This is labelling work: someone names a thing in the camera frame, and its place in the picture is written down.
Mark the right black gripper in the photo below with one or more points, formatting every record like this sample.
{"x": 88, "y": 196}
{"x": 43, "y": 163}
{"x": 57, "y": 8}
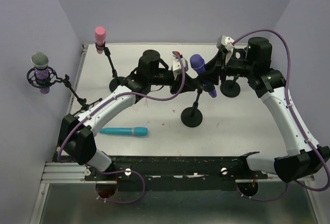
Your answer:
{"x": 217, "y": 66}

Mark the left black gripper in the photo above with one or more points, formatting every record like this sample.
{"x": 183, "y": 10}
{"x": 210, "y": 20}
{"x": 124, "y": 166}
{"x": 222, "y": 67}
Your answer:
{"x": 187, "y": 86}

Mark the dark purple microphone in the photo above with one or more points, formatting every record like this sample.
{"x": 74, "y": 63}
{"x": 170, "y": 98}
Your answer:
{"x": 198, "y": 65}

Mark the black shock-mount round-base stand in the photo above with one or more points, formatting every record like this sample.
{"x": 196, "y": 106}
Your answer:
{"x": 229, "y": 76}

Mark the black round-base stand back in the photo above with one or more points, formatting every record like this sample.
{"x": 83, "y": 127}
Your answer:
{"x": 192, "y": 116}

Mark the teal microphone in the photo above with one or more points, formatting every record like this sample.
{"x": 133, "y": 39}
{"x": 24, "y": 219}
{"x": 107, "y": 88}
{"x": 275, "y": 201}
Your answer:
{"x": 125, "y": 131}

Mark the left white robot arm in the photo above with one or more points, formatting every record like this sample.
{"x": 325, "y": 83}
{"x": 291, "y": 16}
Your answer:
{"x": 106, "y": 110}

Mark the black round-base stand left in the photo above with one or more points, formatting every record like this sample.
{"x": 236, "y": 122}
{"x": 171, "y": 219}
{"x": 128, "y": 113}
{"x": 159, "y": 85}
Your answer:
{"x": 116, "y": 80}

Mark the pink microphone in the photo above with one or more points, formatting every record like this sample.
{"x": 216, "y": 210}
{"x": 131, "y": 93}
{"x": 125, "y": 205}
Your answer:
{"x": 100, "y": 37}

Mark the silver purple glitter microphone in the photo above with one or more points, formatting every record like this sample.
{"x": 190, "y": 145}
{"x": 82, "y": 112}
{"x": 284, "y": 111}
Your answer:
{"x": 41, "y": 71}

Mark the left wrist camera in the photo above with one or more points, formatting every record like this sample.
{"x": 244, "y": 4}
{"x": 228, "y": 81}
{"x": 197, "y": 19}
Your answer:
{"x": 179, "y": 65}

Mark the black mounting base rail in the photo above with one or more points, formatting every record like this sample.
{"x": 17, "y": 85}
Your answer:
{"x": 174, "y": 173}

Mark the aluminium extrusion rail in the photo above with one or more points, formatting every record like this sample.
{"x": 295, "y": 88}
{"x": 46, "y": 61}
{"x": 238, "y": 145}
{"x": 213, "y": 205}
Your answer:
{"x": 70, "y": 173}

